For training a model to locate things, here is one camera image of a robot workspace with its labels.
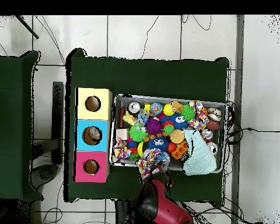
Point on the polka-dot colourful cloth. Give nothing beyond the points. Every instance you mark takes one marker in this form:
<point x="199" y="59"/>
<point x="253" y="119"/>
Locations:
<point x="145" y="163"/>
<point x="199" y="116"/>

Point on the clear plastic bottle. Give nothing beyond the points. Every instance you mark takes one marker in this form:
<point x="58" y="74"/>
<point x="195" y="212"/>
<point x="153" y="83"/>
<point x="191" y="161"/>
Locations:
<point x="95" y="134"/>
<point x="164" y="159"/>

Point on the orange plastic block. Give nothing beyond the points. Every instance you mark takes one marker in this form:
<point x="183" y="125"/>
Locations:
<point x="180" y="150"/>

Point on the mint waffle cloth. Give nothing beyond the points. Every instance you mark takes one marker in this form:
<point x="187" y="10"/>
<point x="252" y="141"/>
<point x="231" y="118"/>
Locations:
<point x="200" y="154"/>

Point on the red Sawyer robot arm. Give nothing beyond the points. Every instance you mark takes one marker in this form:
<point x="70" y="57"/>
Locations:
<point x="168" y="210"/>

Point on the metal mesh bin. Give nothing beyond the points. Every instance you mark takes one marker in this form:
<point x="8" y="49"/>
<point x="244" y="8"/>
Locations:
<point x="123" y="99"/>

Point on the wooden three-hole box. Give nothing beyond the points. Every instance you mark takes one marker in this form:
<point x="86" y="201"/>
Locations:
<point x="100" y="144"/>

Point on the clear bottle with blue label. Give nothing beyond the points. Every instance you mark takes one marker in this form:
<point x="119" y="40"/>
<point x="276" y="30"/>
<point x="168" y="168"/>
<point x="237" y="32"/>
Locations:
<point x="142" y="117"/>

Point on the purple spiky rubber toy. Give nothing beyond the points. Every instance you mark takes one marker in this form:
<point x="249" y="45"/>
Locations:
<point x="153" y="126"/>

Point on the silver drink can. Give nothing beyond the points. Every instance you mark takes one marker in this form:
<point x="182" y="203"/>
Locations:
<point x="134" y="107"/>

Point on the globe print ball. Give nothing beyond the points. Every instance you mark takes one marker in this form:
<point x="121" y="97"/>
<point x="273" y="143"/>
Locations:
<point x="156" y="108"/>

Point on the brown teddy bear plush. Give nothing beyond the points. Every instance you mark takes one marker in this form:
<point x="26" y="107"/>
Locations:
<point x="178" y="106"/>

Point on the dark green tablecloth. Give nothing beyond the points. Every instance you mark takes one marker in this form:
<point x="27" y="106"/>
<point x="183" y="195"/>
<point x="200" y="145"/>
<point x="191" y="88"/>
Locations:
<point x="154" y="77"/>

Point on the black upright stand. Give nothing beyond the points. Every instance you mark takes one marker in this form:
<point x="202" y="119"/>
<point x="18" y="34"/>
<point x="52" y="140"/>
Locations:
<point x="57" y="121"/>

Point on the grey rounded base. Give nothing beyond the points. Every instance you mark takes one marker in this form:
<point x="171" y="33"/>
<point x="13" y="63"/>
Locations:
<point x="45" y="173"/>

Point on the black rod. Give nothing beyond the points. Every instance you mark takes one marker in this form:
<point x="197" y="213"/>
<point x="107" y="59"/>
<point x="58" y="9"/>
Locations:
<point x="28" y="28"/>

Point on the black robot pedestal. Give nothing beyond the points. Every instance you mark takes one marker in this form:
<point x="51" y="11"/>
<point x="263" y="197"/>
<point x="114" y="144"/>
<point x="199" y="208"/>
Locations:
<point x="121" y="212"/>

